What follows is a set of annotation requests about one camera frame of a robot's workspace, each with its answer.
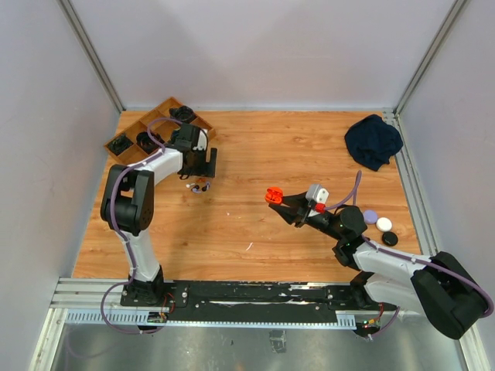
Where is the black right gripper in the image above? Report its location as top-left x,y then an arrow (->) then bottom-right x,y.
270,190 -> 344,241

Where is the orange earbud charging case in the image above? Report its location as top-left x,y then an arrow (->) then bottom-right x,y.
265,187 -> 284,205

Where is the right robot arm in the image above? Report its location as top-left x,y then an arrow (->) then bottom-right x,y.
265,192 -> 494,339

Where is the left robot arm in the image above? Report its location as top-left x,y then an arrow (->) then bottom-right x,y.
101,119 -> 217,306

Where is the white charging case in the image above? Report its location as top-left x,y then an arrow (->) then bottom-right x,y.
375,217 -> 393,233

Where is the black charging case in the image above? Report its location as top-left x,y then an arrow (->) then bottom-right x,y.
381,231 -> 399,247

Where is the black dotted rolled tie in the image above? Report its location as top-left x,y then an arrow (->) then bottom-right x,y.
169,105 -> 196,124

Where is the wooden compartment tray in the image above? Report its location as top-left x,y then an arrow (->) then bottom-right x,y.
104,97 -> 217,165

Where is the black orange rolled tie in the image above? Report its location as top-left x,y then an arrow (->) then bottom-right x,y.
136,131 -> 157,154

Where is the dark green rolled tie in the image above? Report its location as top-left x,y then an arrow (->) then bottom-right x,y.
107,134 -> 133,155

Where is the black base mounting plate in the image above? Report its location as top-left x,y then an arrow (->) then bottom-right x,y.
125,281 -> 381,325

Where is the dark blue crumpled cloth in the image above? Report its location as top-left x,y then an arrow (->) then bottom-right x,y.
344,114 -> 404,172

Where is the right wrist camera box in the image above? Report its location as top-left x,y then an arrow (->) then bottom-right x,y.
306,184 -> 329,204

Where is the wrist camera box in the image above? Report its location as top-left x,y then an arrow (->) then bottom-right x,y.
306,184 -> 329,204
170,124 -> 209,152

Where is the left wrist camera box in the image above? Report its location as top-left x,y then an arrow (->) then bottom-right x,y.
170,124 -> 209,152

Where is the aluminium frame rail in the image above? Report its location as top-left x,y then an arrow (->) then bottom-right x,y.
29,278 -> 490,370

